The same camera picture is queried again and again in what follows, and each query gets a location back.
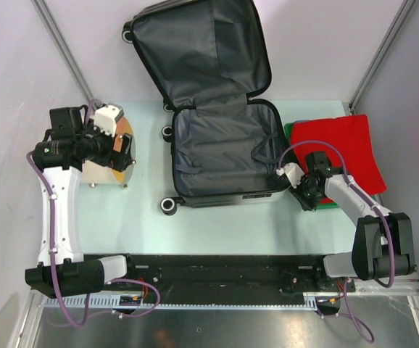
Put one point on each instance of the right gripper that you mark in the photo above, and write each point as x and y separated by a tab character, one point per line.
307	204

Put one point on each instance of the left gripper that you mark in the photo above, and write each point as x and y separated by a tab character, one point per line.
114	159

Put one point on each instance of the red cloth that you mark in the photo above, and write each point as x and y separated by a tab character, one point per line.
352	147

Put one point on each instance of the white black space suitcase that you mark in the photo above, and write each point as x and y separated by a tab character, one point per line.
209	61

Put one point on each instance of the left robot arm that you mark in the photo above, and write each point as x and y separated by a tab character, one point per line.
77	135

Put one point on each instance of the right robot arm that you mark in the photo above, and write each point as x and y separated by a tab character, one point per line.
383	242

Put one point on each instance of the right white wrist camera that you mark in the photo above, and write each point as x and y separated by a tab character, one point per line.
292	172

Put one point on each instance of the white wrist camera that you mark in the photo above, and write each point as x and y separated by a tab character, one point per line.
292	172
107	117

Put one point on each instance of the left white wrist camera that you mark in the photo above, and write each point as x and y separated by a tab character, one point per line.
107	117

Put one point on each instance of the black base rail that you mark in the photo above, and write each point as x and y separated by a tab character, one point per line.
230	279

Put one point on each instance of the grey slotted cable duct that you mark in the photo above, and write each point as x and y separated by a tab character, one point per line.
110	301

